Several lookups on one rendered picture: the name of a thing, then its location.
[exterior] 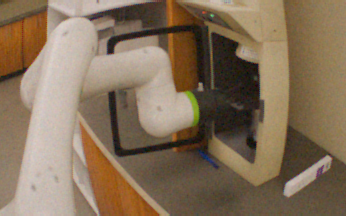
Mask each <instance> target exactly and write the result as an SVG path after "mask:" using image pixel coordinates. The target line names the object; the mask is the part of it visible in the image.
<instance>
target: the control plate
mask: <svg viewBox="0 0 346 216"><path fill-rule="evenodd" d="M182 5H183V6H185V7H186V8H187V9H189V10H190V11H191V12H192V13H194V14H195V15H196V16H197V17H198V18H201V19H203V18H202V16H204V17H205V16H206V17H209V18H210V19H211V20H212V21H213V20H215V21H216V22H212V23H214V24H217V25H220V26H223V25H222V24H224V26H223V27H225V28H227V29H229V30H231V31H234V30H233V29H232V28H231V26H229V25H228V24H227V23H226V22H225V21H224V20H223V19H222V18H220V17H219V16H218V15H217V14H216V13H213V12H210V11H207V10H203V9H200V8H196V7H191V6H187V5H184V4H182ZM203 12H205V13H206V14H204V13H203ZM198 15H199V16H200V17H199V16H198ZM212 15H214V16H212ZM206 17H205V18H206ZM203 20H206V21H209V22H211V21H210V20H208V19H207V18H206V19H203ZM218 21H219V22H220V23H219V24H218ZM234 32H235V31H234Z"/></svg>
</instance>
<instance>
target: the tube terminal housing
mask: <svg viewBox="0 0 346 216"><path fill-rule="evenodd" d="M232 2H235V3H237V4H240V5H243V6H247V7H250V8H252V9H254V10H258V11H259V12H260V21H261V27H262V31H261V32H262V40H263V41H262V42H261V43H260V42H255V41H253V40H250V39H249V38H247V37H245V36H243V35H240V34H238V33H235V32H232V31H230V30H228V29H227V28H224V27H221V26H218V25H215V24H213V23H210V22H207V21H204V24H205V25H208V31H209V46H210V49H211V64H212V46H211V32H216V33H218V34H220V35H222V36H224V37H227V38H229V39H231V40H234V41H237V42H239V43H241V44H243V45H244V46H246V47H248V48H251V49H254V50H255V51H256V52H257V54H258V58H259V70H260V79H259V82H260V98H262V99H263V100H264V118H263V124H262V123H261V122H259V125H258V141H257V147H256V156H255V162H254V163H253V164H251V163H249V162H248V160H245V159H244V158H243V157H242V156H240V155H239V154H237V153H236V152H234V150H231V149H230V148H228V147H227V146H226V145H225V144H224V143H222V142H221V141H220V140H218V139H217V138H216V137H215V136H214V134H213V121H212V141H211V140H210V139H209V138H208V152H209V153H210V154H211V155H212V156H215V157H216V158H217V159H219V160H220V161H221V162H223V163H224V164H225V165H227V166H228V167H229V168H231V169H232V170H233V171H235V172H236V173H237V174H239V175H240V176H242V177H243V178H244V179H246V180H247V181H249V182H250V183H251V184H253V185H254V186H258V185H261V184H262V183H265V182H266V181H268V180H269V179H271V178H273V177H276V176H278V175H279V173H280V168H281V162H282V160H283V155H284V149H285V142H286V137H287V127H288V116H289V94H290V84H289V82H290V74H289V72H290V66H289V61H290V59H289V46H288V34H287V31H288V30H287V24H286V22H287V21H286V15H285V13H286V12H285V7H284V0H232ZM212 89H213V64H212Z"/></svg>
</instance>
